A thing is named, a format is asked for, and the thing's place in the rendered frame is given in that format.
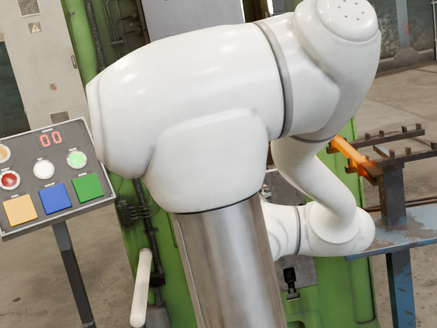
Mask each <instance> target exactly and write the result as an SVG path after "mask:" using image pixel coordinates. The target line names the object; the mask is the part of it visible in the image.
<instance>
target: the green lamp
mask: <svg viewBox="0 0 437 328"><path fill-rule="evenodd" d="M84 161H85V159H84V156H83V155H82V154H80V153H78V152H76V153H73V154H72V155H71V156H70V163H71V164H72V165H73V166H76V167H78V166H81V165H82V164H83V163H84Z"/></svg>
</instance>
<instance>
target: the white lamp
mask: <svg viewBox="0 0 437 328"><path fill-rule="evenodd" d="M51 171H52V168H51V165H50V164H49V163H45V162H43V163H39V164H38V165H37V167H36V172H37V174H38V175H40V176H48V175H50V174H51Z"/></svg>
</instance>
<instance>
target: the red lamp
mask: <svg viewBox="0 0 437 328"><path fill-rule="evenodd" d="M17 181H18V178H17V176H16V175H15V174H13V173H11V172H8V173H6V174H4V175H2V177H1V183H2V184H3V185H4V186H5V187H13V186H15V185H16V184H17Z"/></svg>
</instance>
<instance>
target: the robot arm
mask: <svg viewBox="0 0 437 328"><path fill-rule="evenodd" d="M380 46H381V33H380V30H379V29H378V22H377V15H376V13H375V11H374V8H373V7H372V6H371V5H370V4H369V2H368V1H366V0H304V1H303V2H301V3H300V4H298V6H297V7H296V9H295V12H287V13H285V14H281V15H278V16H274V17H271V18H267V19H264V20H259V21H254V22H251V23H244V24H239V25H219V26H215V27H209V28H206V29H200V30H197V31H191V32H188V33H183V34H179V35H176V36H171V37H168V38H164V39H161V40H157V41H155V42H152V43H150V44H148V45H146V46H143V47H141V48H139V49H137V50H135V51H133V52H131V53H129V54H128V55H126V56H125V57H122V58H121V59H119V60H118V61H116V62H115V63H113V64H112V65H110V66H109V67H107V68H106V69H104V71H102V72H101V73H99V74H98V75H97V76H96V77H95V78H94V79H93V80H91V81H90V82H89V83H88V84H87V85H86V96H87V100H88V109H89V113H90V121H91V126H92V134H93V139H94V147H95V151H96V157H97V158H98V160H99V161H100V162H101V163H102V164H104V165H105V166H106V168H107V169H108V170H109V171H111V172H113V173H115V174H116V175H118V176H121V177H122V178H126V179H132V178H141V180H142V181H143V183H144V185H145V186H146V187H147V189H148V191H149V192H150V195H151V196H152V198H153V199H154V201H156V203H157V204H158V205H159V206H160V207H161V208H162V209H164V211H166V212H171V214H172V215H171V219H172V224H173V227H174V232H175V235H176V240H177V243H178V248H179V253H180V256H181V261H182V264H183V268H184V272H185V276H186V279H187V285H188V288H189V293H190V296H191V301H192V305H193V309H194V313H195V316H196V321H197V324H198V328H288V326H287V320H286V317H285V311H284V306H283V302H282V296H281V293H280V287H279V284H278V279H277V275H276V270H275V266H274V262H275V261H277V259H279V258H280V257H281V256H286V255H293V254H296V255H304V256H318V257H332V256H348V255H352V254H356V253H359V252H361V251H363V250H365V249H367V248H368V246H370V244H371V243H372V241H373V239H374V237H375V224H374V222H373V220H372V218H371V216H370V215H369V214H368V213H367V212H366V211H364V210H363V209H361V208H359V207H357V206H356V201H355V198H354V196H353V194H352V193H351V192H350V190H349V189H348V188H347V187H346V186H345V185H344V184H343V183H342V182H341V181H340V180H339V179H338V178H337V177H336V176H335V175H334V174H333V173H332V172H331V171H330V170H329V169H328V168H327V167H326V166H325V165H324V164H323V163H322V162H321V161H320V160H319V158H318V157H317V156H316V154H317V153H318V152H319V151H320V150H321V149H322V148H323V147H324V146H325V145H326V144H328V143H329V142H330V141H331V140H332V139H333V138H334V137H336V136H337V135H338V134H339V133H340V131H341V130H342V129H343V127H344V126H345V125H346V123H347V122H348V121H349V120H350V119H351V118H352V117H353V116H354V115H355V114H356V112H357V111H358V109H359V108H360V106H361V104H362V102H363V100H364V98H365V97H366V95H367V93H368V91H369V89H370V87H371V85H372V82H373V80H374V78H375V74H376V72H377V68H378V62H379V58H380ZM269 141H271V153H272V159H273V161H274V164H275V166H276V168H277V169H278V171H279V173H280V174H281V175H282V176H283V177H284V178H285V179H286V180H287V181H288V182H289V183H290V184H291V185H293V186H294V187H296V188H297V189H298V190H299V191H301V192H303V193H304V194H305V195H307V196H308V197H310V198H311V199H313V200H314V201H312V202H309V203H307V204H306V205H304V206H282V205H277V204H271V203H268V202H267V200H266V199H271V198H272V196H271V189H270V188H267V187H264V186H262V184H263V181H264V178H265V174H266V162H267V154H268V149H269Z"/></svg>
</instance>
